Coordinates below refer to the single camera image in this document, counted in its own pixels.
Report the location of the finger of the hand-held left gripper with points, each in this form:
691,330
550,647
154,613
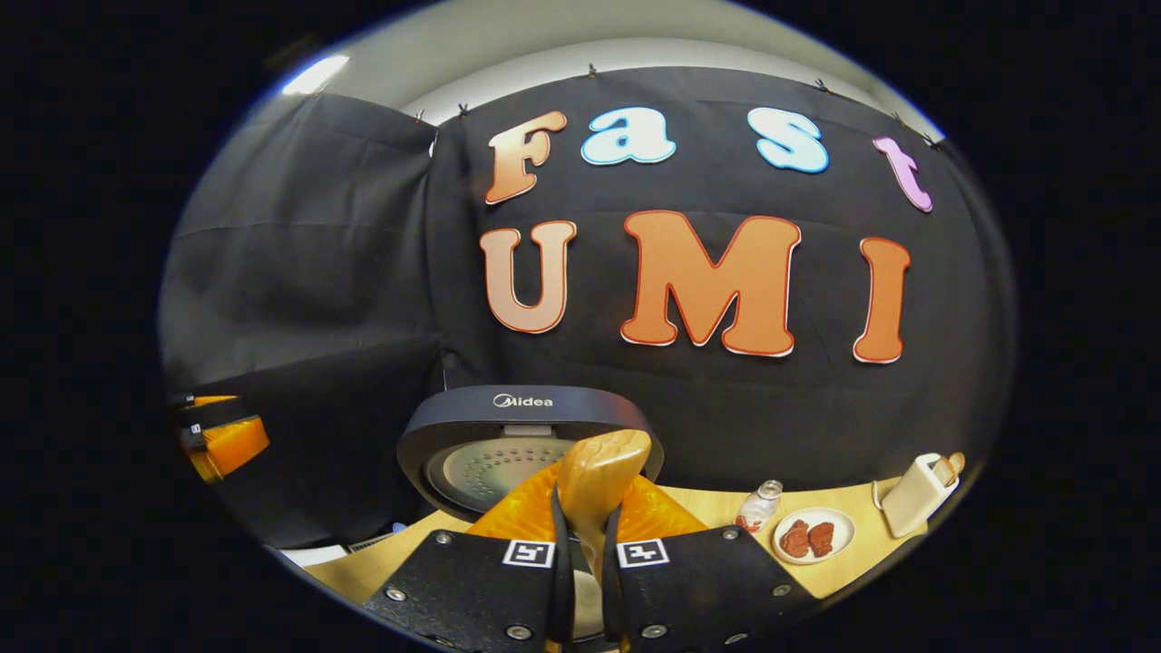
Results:
231,444
209,400

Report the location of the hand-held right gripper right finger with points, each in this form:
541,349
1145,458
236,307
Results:
612,589

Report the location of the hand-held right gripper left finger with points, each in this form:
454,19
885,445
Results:
562,589

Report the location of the wooden spoon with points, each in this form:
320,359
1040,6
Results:
599,472

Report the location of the dark blue rice cooker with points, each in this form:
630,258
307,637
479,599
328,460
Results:
453,413

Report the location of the white ribbed object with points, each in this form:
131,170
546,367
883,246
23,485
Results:
313,555

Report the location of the small clear bottle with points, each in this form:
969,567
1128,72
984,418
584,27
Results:
760,508

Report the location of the red meat piece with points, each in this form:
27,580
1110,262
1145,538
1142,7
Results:
821,540
795,540

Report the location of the black backdrop cloth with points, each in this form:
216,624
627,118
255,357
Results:
726,408

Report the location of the white round plate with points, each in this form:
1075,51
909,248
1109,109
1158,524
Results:
843,535

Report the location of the white toaster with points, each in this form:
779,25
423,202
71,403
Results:
912,499

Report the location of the toasted bread slice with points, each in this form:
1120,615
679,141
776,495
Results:
943,472
958,463

